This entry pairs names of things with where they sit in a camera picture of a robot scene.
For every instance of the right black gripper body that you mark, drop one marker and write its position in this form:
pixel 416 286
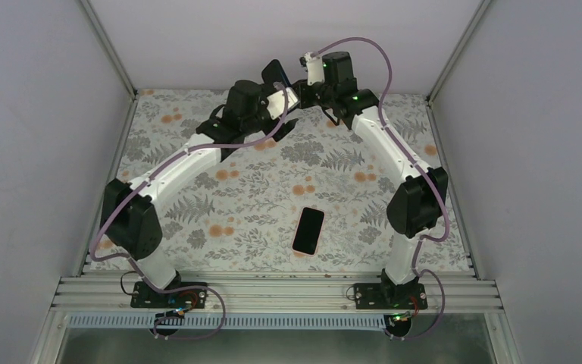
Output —
pixel 329 93

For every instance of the black phone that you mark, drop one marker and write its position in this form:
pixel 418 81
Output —
pixel 273 73

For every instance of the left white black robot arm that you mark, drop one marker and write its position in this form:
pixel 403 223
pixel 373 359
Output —
pixel 130 209

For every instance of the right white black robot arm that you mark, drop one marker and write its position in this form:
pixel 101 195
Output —
pixel 419 201

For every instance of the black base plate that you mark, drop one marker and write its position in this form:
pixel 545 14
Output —
pixel 369 296
pixel 192 298

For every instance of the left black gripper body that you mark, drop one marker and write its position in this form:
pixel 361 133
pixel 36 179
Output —
pixel 250 125

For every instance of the slotted grey cable duct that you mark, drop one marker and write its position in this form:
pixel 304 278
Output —
pixel 241 321

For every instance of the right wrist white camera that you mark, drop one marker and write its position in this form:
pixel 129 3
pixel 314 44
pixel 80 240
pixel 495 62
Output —
pixel 313 63

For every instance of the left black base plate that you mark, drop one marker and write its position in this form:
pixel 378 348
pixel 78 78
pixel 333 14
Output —
pixel 192 298

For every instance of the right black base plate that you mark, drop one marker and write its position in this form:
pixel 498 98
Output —
pixel 369 296

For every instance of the floral patterned table mat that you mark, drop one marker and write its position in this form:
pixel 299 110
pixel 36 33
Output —
pixel 241 215

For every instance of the wrist white camera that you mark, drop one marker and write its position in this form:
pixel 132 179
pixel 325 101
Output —
pixel 313 63
pixel 278 101

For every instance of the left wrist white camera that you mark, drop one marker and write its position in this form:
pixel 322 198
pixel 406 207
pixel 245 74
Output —
pixel 278 101

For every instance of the aluminium mounting rail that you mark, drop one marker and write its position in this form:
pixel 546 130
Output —
pixel 278 292

